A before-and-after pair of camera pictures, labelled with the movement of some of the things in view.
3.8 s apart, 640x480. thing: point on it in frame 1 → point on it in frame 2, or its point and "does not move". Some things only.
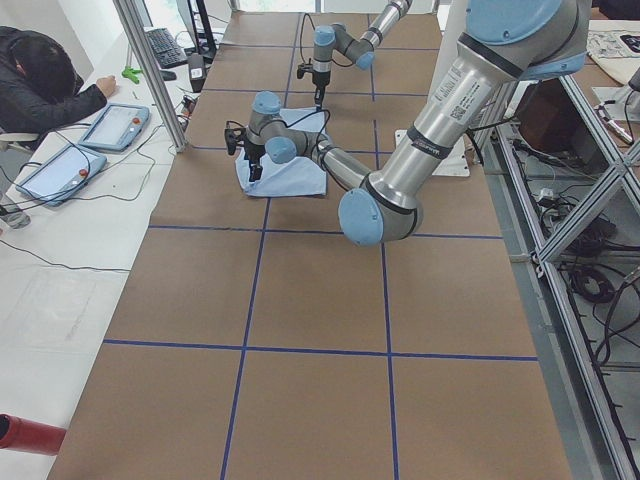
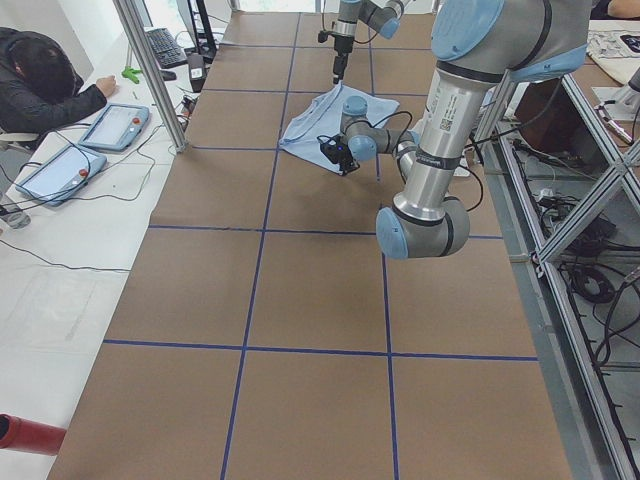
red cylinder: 33,437 does not move
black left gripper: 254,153 → 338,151
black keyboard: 167,49 does not move
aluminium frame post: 130,15 does not move
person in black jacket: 41,86 does not move
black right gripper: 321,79 → 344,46
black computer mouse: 168,75 does not move
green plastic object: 129,72 does not move
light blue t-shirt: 300,177 → 328,116
